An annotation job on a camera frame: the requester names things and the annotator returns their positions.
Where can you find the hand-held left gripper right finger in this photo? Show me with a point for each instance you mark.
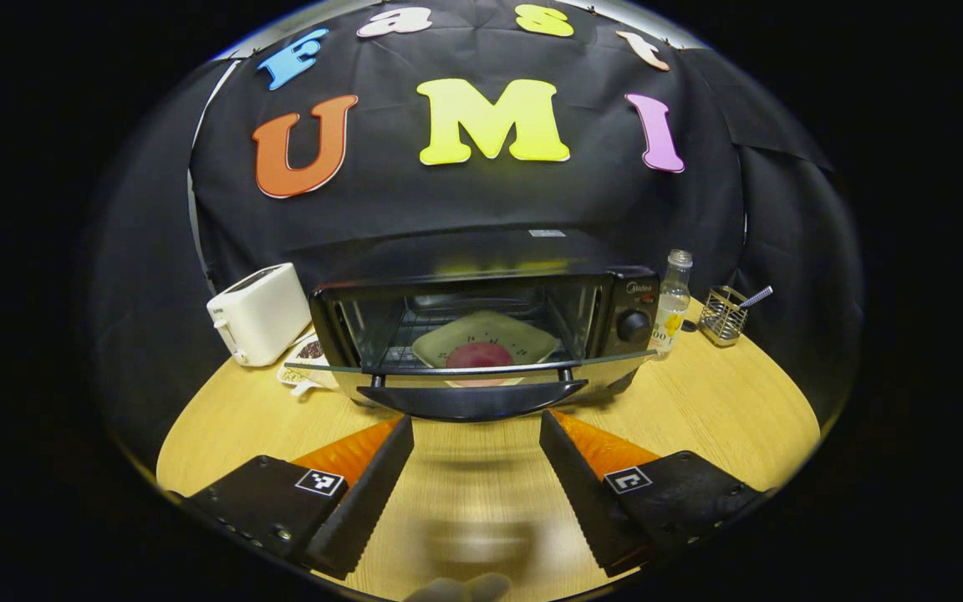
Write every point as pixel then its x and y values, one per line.
pixel 586 502

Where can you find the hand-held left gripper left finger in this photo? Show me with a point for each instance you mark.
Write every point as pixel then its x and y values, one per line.
pixel 364 502

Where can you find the square cream plate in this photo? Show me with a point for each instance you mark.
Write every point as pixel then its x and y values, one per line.
pixel 523 339

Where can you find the pink round food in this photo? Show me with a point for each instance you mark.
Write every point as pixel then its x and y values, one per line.
pixel 479 355

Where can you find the black electric oven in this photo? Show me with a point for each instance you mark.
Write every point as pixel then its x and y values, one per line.
pixel 632 297

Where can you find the white divided dish with grains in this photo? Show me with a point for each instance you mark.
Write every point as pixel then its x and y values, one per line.
pixel 306 359

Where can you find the clear glass bottle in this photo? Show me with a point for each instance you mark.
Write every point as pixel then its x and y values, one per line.
pixel 672 309

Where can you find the white toaster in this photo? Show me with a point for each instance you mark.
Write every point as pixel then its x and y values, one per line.
pixel 260 313

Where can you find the metal spoon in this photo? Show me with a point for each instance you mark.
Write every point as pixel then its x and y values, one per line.
pixel 759 296

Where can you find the black backdrop cloth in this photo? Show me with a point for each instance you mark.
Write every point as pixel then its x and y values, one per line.
pixel 465 201

